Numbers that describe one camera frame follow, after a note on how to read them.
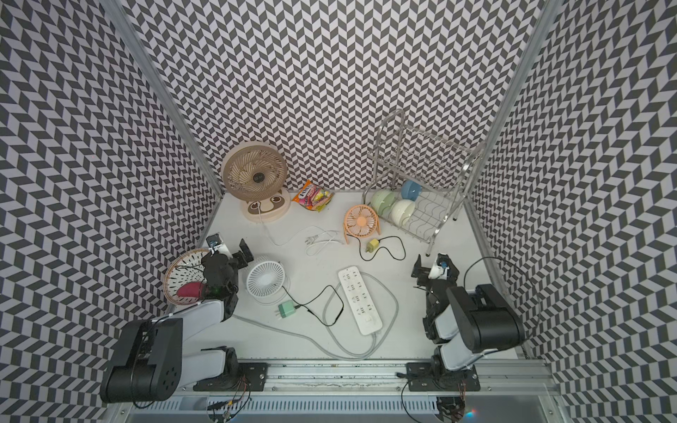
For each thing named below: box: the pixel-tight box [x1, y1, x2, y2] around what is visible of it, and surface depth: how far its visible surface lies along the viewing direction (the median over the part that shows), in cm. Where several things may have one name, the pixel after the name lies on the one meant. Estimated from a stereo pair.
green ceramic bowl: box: [370, 189, 398, 217], surface depth 102 cm
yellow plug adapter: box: [364, 237, 380, 253], surface depth 101 cm
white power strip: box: [337, 266, 384, 336], surface depth 87 cm
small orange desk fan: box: [343, 204, 381, 245], surface depth 101 cm
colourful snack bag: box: [291, 179, 335, 213], surface depth 114 cm
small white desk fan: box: [245, 260, 291, 305], surface depth 85 cm
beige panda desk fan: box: [221, 141, 292, 224], surface depth 102 cm
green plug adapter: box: [278, 300, 296, 319], surface depth 86 cm
